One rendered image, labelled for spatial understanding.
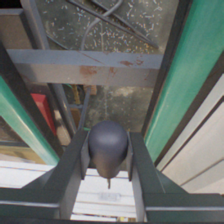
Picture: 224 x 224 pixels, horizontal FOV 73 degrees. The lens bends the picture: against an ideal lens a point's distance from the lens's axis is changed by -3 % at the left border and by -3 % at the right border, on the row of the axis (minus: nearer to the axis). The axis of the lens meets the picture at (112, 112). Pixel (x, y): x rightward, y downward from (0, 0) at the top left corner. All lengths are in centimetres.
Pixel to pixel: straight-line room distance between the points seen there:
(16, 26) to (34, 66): 29
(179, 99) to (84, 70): 12
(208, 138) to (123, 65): 14
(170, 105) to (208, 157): 8
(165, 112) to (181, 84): 5
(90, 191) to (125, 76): 30
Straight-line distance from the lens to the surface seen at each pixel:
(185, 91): 18
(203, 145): 23
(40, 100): 63
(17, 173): 49
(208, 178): 23
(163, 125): 22
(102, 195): 41
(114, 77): 21
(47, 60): 22
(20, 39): 53
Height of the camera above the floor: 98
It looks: 37 degrees down
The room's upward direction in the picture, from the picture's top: 175 degrees counter-clockwise
